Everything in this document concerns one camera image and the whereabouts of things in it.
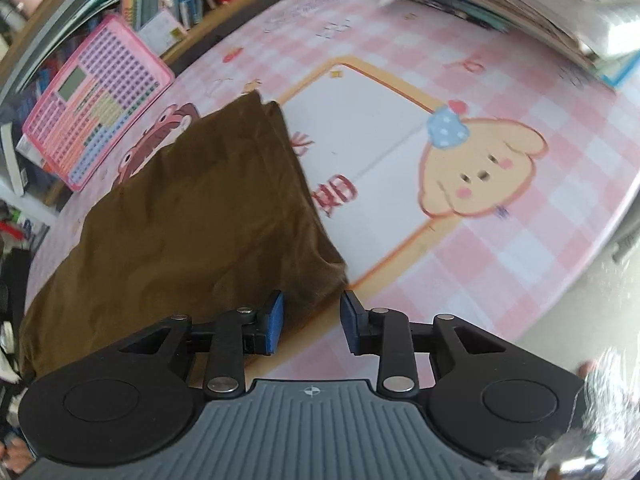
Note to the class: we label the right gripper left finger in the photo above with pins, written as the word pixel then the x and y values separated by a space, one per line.
pixel 236 334

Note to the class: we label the small card box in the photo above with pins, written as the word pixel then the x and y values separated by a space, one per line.
pixel 162 33

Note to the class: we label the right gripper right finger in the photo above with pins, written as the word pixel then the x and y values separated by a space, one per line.
pixel 384 333

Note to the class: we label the pink checked desk mat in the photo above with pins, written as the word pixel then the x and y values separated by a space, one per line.
pixel 455 170

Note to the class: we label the pink learning keyboard toy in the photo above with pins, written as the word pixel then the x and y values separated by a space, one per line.
pixel 92 101

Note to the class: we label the stack of books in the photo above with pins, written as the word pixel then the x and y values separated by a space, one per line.
pixel 599 36

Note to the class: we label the brown corduroy trousers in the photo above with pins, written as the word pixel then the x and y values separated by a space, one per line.
pixel 214 221

